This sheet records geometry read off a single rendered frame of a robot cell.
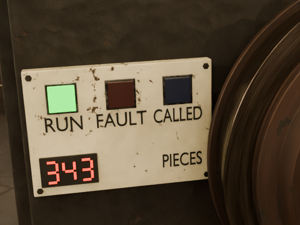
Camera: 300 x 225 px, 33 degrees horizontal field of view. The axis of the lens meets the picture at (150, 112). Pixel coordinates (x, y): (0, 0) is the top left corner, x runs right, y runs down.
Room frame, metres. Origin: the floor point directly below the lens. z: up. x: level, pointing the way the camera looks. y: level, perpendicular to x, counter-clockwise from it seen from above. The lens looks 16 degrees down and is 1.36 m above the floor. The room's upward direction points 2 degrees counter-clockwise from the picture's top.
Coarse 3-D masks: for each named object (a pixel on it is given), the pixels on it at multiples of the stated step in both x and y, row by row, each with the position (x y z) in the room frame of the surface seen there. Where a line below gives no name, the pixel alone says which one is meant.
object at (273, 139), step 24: (288, 96) 0.56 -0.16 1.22; (264, 120) 0.57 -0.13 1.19; (288, 120) 0.56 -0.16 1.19; (264, 144) 0.56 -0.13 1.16; (288, 144) 0.55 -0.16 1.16; (264, 168) 0.56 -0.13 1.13; (288, 168) 0.55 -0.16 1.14; (264, 192) 0.56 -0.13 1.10; (288, 192) 0.55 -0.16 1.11; (264, 216) 0.56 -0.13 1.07; (288, 216) 0.55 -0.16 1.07
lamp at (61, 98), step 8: (48, 88) 0.66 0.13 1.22; (56, 88) 0.66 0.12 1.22; (64, 88) 0.66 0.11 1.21; (72, 88) 0.67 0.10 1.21; (48, 96) 0.66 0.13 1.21; (56, 96) 0.66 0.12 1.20; (64, 96) 0.66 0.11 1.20; (72, 96) 0.67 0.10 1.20; (56, 104) 0.66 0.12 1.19; (64, 104) 0.66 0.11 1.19; (72, 104) 0.67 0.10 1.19
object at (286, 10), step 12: (288, 12) 0.65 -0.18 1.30; (276, 24) 0.65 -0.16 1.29; (264, 36) 0.64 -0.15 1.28; (252, 48) 0.64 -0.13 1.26; (240, 60) 0.64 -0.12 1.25; (240, 72) 0.64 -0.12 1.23; (228, 84) 0.64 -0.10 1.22; (228, 96) 0.63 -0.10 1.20; (216, 108) 0.63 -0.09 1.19; (216, 120) 0.63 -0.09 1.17; (216, 132) 0.63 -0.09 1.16; (216, 144) 0.63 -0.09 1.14; (216, 168) 0.63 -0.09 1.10; (216, 180) 0.63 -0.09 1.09; (216, 192) 0.63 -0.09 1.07; (216, 204) 0.63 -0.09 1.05
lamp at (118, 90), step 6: (108, 84) 0.67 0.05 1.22; (114, 84) 0.67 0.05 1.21; (120, 84) 0.68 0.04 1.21; (126, 84) 0.68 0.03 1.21; (132, 84) 0.68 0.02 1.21; (108, 90) 0.67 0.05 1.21; (114, 90) 0.67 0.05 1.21; (120, 90) 0.68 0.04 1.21; (126, 90) 0.68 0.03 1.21; (132, 90) 0.68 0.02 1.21; (108, 96) 0.67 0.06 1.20; (114, 96) 0.67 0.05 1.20; (120, 96) 0.68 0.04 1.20; (126, 96) 0.68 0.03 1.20; (132, 96) 0.68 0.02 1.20; (108, 102) 0.67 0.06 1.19; (114, 102) 0.67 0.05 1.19; (120, 102) 0.68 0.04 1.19; (126, 102) 0.68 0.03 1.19; (132, 102) 0.68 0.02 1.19
